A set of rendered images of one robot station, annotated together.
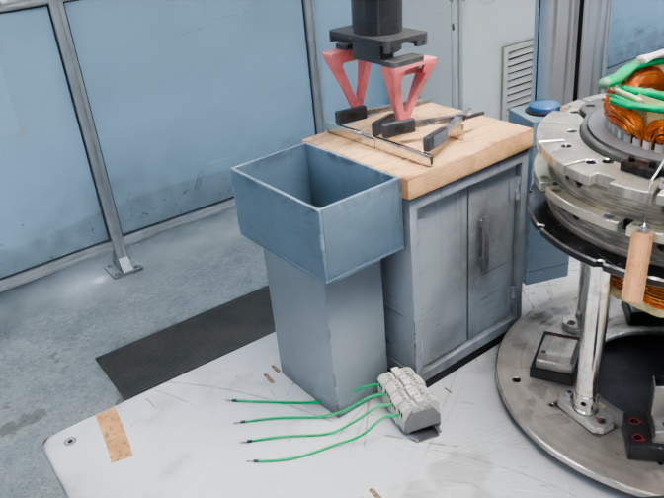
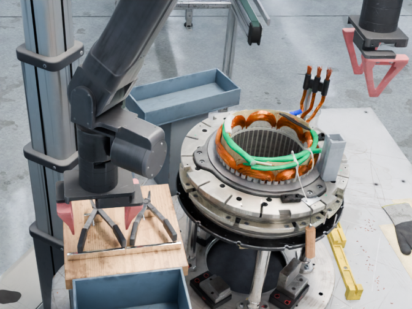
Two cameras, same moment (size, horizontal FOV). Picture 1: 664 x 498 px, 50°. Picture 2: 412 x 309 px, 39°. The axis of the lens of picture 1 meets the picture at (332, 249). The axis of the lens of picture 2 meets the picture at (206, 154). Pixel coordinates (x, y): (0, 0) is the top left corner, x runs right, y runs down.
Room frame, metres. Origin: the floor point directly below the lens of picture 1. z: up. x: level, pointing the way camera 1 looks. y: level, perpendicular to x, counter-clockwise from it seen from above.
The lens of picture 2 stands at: (0.46, 0.49, 1.76)
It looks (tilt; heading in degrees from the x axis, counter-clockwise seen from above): 38 degrees down; 290
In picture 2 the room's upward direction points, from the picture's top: 5 degrees clockwise
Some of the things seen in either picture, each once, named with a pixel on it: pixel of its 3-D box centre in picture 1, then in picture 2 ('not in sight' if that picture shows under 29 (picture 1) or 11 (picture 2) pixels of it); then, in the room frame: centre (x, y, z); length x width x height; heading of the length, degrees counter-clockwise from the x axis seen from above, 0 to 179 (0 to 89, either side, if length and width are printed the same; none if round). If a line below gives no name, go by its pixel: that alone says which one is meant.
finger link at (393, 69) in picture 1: (394, 81); (117, 206); (0.81, -0.09, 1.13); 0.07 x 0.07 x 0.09; 36
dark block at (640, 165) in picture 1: (641, 166); (290, 197); (0.57, -0.28, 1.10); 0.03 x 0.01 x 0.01; 33
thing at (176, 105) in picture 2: not in sight; (180, 138); (0.91, -0.56, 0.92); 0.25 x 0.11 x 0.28; 53
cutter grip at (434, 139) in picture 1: (435, 138); (170, 230); (0.73, -0.12, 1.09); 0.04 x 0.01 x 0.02; 140
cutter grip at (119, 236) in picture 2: (383, 124); (119, 235); (0.79, -0.07, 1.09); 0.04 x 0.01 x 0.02; 141
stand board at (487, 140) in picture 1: (415, 143); (121, 232); (0.81, -0.11, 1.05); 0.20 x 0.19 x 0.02; 125
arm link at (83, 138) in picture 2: not in sight; (101, 138); (0.82, -0.08, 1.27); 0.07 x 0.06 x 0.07; 176
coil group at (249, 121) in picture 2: not in sight; (261, 120); (0.68, -0.44, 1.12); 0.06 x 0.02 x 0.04; 33
